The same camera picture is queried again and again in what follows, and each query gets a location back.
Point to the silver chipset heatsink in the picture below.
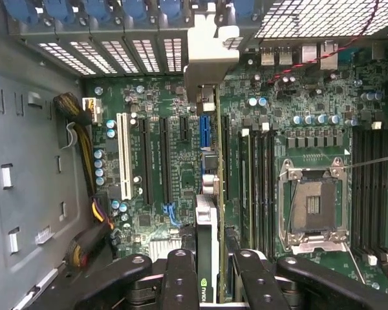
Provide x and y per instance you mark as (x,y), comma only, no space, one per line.
(158,248)

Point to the green motherboard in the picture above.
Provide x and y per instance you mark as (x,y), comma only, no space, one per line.
(187,174)

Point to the short black expansion slot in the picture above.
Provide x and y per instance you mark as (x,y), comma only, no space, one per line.
(184,128)

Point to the open dark PC case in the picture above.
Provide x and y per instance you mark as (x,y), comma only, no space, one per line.
(84,32)

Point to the perforated metal slot cover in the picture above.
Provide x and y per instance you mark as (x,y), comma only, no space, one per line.
(146,55)
(93,57)
(66,58)
(120,56)
(173,55)

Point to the long black expansion slot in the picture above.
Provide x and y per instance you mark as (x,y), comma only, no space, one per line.
(225,155)
(146,161)
(165,161)

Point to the white power connector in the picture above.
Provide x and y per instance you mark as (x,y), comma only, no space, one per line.
(93,109)

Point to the white expansion slot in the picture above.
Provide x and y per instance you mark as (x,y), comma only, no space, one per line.
(124,155)

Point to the silver socket cover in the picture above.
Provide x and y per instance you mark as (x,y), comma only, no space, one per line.
(317,248)

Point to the silver metal port housing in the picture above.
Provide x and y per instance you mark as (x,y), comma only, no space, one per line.
(285,55)
(309,53)
(267,55)
(329,56)

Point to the blue expansion slot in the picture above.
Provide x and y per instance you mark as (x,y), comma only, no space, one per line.
(205,132)

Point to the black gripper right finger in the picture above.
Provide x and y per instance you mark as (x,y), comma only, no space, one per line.
(255,281)

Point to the blue card retainer clip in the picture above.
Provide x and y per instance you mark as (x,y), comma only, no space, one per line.
(60,9)
(21,9)
(173,9)
(97,9)
(244,8)
(135,9)

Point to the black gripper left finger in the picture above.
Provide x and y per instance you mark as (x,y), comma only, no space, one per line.
(181,281)

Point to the CPU socket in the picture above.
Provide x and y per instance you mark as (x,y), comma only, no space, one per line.
(313,206)

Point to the silver power supply unit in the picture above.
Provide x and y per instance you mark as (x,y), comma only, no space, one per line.
(35,161)

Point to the thin metal locking lever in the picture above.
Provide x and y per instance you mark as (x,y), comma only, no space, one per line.
(375,161)

